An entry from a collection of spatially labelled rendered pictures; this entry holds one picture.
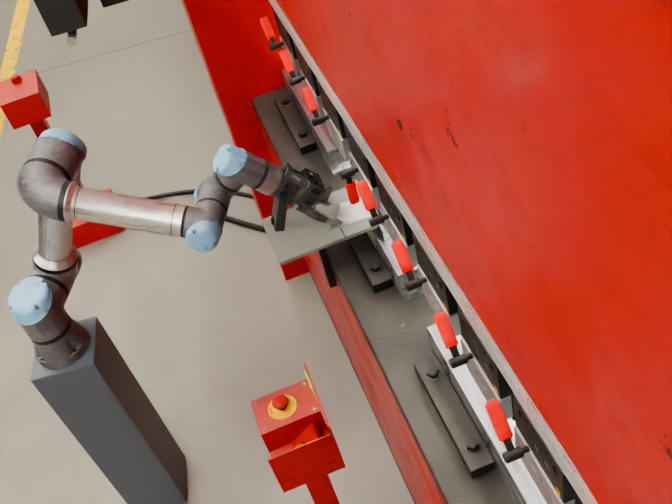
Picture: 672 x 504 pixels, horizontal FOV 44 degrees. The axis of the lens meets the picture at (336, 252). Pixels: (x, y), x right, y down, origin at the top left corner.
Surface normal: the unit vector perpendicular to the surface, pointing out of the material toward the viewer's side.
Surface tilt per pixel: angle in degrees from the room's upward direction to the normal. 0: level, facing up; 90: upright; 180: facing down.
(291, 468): 90
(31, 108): 90
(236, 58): 90
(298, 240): 0
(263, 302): 0
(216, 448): 0
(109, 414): 90
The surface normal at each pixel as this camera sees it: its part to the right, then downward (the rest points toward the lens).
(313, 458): 0.32, 0.62
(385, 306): -0.20, -0.69
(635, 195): -0.93, 0.36
